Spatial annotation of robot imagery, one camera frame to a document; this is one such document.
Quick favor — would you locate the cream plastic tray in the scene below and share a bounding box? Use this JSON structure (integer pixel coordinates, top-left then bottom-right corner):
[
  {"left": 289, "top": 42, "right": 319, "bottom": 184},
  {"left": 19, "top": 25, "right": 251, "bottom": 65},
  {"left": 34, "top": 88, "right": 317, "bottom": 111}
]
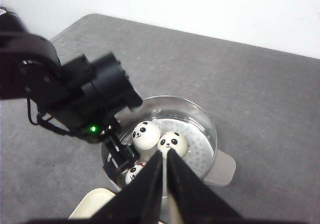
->
[{"left": 68, "top": 188, "right": 116, "bottom": 219}]

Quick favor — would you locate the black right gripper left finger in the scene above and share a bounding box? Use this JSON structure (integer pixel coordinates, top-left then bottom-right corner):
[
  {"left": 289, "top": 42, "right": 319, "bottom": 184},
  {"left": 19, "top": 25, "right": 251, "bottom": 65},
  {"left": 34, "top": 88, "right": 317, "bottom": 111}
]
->
[{"left": 27, "top": 150, "right": 163, "bottom": 224}]

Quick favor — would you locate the white perforated steamer liner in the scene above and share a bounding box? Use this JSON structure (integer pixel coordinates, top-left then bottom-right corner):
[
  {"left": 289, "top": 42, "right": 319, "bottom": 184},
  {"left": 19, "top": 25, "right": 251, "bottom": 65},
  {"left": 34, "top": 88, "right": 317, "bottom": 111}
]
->
[{"left": 154, "top": 118, "right": 215, "bottom": 179}]

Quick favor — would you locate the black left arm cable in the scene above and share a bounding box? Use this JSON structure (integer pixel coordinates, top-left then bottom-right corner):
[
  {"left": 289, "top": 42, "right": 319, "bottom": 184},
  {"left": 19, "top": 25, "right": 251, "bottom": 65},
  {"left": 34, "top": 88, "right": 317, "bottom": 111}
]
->
[{"left": 26, "top": 96, "right": 83, "bottom": 137}]

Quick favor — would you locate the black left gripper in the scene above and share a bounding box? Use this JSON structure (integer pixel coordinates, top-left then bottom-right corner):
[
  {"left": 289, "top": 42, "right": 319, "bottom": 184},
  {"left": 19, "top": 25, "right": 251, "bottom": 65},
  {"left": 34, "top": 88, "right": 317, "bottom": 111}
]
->
[{"left": 100, "top": 114, "right": 141, "bottom": 182}]

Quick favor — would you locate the panda bun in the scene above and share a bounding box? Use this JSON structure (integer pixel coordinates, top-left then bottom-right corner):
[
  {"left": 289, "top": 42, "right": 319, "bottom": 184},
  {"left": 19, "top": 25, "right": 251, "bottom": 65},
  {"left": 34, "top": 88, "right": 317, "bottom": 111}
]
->
[
  {"left": 132, "top": 120, "right": 161, "bottom": 151},
  {"left": 124, "top": 162, "right": 146, "bottom": 185},
  {"left": 157, "top": 131, "right": 188, "bottom": 159}
]

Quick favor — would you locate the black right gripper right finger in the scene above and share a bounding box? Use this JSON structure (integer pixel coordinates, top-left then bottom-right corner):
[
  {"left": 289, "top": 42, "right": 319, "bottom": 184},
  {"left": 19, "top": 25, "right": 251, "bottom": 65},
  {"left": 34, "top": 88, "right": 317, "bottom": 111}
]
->
[{"left": 166, "top": 148, "right": 320, "bottom": 224}]

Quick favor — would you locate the stainless steel steamer pot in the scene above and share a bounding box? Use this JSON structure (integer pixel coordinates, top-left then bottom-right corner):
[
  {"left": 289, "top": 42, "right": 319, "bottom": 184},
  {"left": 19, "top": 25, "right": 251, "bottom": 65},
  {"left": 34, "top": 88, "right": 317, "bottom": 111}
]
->
[{"left": 115, "top": 95, "right": 237, "bottom": 187}]

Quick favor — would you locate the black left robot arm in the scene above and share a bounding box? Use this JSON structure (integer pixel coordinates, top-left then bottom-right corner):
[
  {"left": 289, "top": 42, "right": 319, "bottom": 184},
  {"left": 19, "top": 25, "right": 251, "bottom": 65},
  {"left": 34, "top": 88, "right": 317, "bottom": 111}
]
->
[{"left": 0, "top": 8, "right": 143, "bottom": 177}]

